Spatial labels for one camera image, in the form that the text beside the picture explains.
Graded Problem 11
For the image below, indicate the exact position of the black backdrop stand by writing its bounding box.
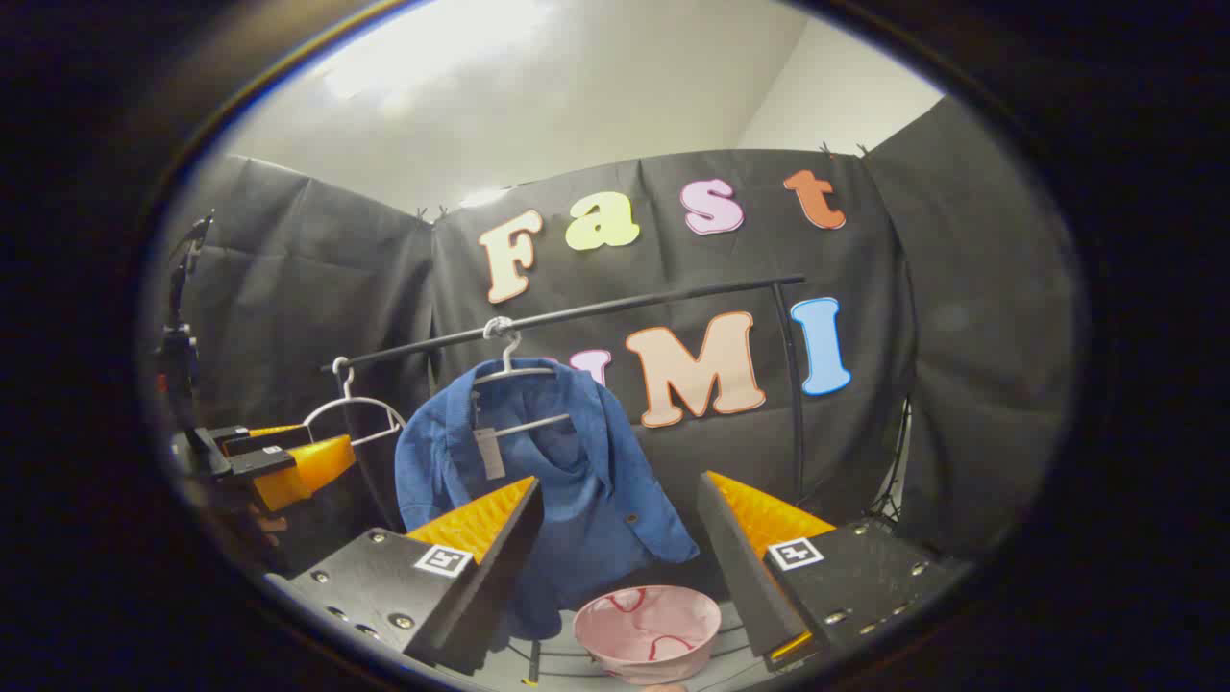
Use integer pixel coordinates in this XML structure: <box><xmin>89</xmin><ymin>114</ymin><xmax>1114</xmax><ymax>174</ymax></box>
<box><xmin>868</xmin><ymin>396</ymin><xmax>914</xmax><ymax>525</ymax></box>

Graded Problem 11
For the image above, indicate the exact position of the white plastic hanger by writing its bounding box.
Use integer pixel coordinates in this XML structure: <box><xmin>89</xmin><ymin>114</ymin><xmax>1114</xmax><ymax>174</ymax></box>
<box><xmin>303</xmin><ymin>358</ymin><xmax>407</xmax><ymax>448</ymax></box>

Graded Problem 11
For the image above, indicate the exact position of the black clothes rack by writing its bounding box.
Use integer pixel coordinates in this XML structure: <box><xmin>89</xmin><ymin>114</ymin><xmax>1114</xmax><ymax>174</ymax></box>
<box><xmin>322</xmin><ymin>275</ymin><xmax>808</xmax><ymax>506</ymax></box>

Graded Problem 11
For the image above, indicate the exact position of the white hanger with clear hook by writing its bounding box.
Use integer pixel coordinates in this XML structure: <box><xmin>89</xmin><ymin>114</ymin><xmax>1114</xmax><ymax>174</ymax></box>
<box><xmin>471</xmin><ymin>317</ymin><xmax>573</xmax><ymax>438</ymax></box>

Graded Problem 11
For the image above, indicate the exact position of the pink laundry hamper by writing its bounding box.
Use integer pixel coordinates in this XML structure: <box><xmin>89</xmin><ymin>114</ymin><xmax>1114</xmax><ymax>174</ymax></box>
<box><xmin>573</xmin><ymin>584</ymin><xmax>723</xmax><ymax>685</ymax></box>

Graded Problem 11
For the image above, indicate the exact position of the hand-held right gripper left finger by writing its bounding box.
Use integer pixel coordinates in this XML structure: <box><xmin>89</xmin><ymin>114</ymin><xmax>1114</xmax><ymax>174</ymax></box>
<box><xmin>264</xmin><ymin>476</ymin><xmax>545</xmax><ymax>676</ymax></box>

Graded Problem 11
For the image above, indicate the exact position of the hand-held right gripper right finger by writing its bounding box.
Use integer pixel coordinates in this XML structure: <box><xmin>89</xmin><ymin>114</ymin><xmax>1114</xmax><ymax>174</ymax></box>
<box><xmin>697</xmin><ymin>471</ymin><xmax>972</xmax><ymax>674</ymax></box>

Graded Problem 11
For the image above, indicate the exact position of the blue corduroy jacket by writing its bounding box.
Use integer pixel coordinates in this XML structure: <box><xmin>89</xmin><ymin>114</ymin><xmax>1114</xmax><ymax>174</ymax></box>
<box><xmin>394</xmin><ymin>358</ymin><xmax>701</xmax><ymax>640</ymax></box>

